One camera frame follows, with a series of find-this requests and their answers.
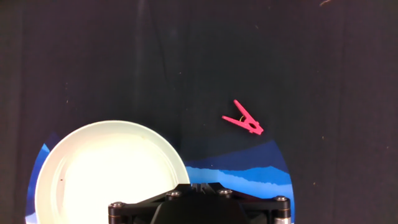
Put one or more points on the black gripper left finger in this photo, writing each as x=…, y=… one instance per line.
x=136, y=211

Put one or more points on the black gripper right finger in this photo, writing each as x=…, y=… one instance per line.
x=267, y=211

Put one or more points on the pink plastic clamp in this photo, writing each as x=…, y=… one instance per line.
x=244, y=122

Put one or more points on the pale green round plate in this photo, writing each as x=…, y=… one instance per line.
x=109, y=174

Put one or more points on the tan thread scrap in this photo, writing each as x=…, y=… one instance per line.
x=325, y=2

